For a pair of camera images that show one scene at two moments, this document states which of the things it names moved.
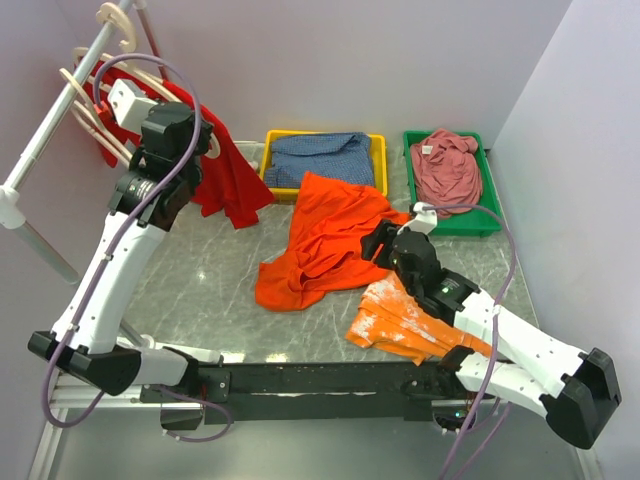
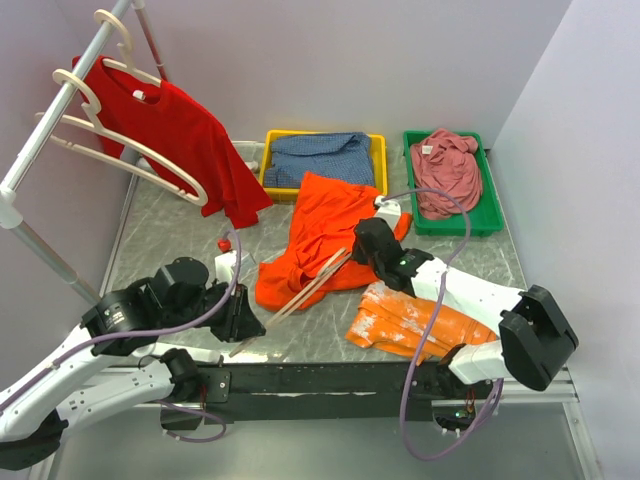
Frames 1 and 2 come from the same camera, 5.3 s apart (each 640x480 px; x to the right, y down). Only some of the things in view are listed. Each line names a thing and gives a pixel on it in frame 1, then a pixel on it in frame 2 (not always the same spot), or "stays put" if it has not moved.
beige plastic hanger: [110, 60] -> [307, 288]
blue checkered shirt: [342, 156] stays put
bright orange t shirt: [325, 253] stays put
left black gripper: [205, 135] -> [240, 321]
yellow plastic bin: [378, 159] stays put
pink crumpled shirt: [446, 173] stays put
